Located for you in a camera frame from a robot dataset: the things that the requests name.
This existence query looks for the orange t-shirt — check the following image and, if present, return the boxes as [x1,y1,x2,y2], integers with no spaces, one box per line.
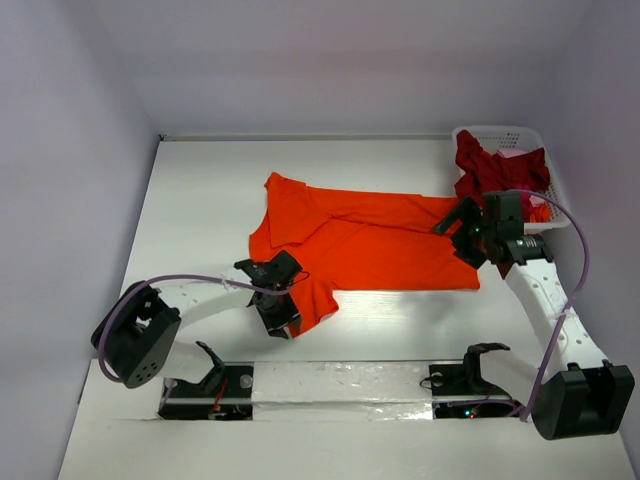
[249,173,480,336]

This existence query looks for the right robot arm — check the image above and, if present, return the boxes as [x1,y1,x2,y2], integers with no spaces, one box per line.
[426,190,635,440]

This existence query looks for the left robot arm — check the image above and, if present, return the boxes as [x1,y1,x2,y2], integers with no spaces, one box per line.
[91,250,309,396]

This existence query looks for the dark red t-shirt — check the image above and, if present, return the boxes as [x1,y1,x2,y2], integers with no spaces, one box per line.
[454,130,551,206]

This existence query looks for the white plastic laundry basket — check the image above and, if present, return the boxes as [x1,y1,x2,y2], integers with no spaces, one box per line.
[452,125,569,233]

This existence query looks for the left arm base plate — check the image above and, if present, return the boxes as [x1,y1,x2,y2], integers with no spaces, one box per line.
[158,341,254,421]

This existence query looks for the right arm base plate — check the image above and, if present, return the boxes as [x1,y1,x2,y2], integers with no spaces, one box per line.
[420,342,524,419]

